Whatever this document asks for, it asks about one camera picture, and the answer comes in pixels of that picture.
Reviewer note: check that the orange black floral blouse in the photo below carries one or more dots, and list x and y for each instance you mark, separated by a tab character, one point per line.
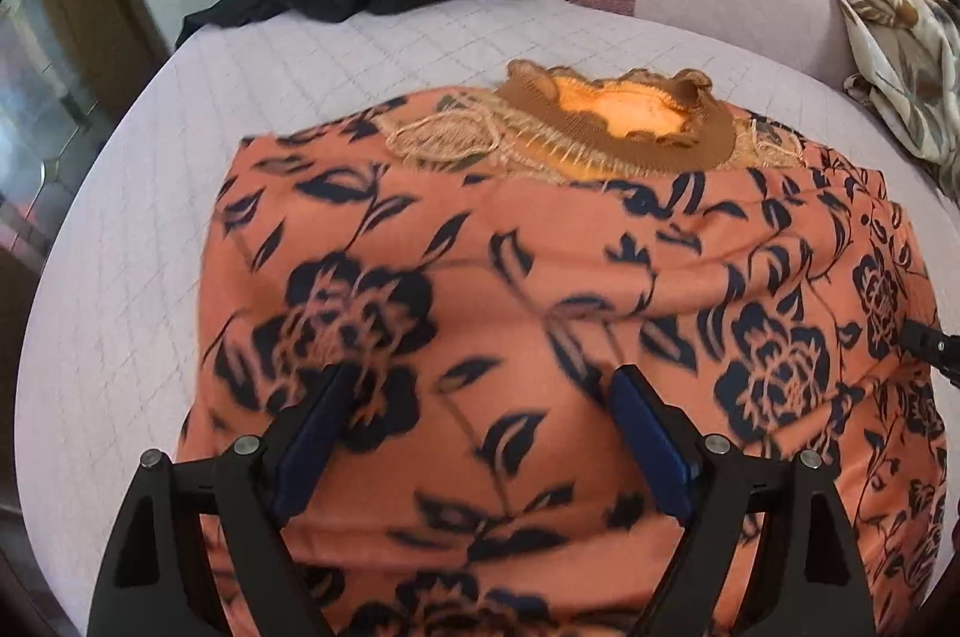
483	284

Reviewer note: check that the wooden stained glass door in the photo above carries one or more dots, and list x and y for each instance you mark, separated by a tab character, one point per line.
70	71

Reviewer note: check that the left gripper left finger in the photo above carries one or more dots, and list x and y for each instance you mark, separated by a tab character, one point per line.
155	577

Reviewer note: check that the cream floral blanket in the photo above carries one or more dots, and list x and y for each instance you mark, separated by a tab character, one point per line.
906	54

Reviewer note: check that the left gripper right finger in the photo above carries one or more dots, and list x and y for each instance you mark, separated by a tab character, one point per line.
807	577

